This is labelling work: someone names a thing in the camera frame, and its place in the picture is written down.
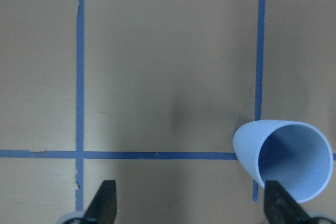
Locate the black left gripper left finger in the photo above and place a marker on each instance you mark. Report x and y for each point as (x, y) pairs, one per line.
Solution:
(103, 207)

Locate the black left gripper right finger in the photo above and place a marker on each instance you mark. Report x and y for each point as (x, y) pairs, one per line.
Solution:
(280, 207)

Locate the light blue plastic cup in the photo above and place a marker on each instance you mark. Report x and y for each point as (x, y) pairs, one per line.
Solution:
(295, 154)

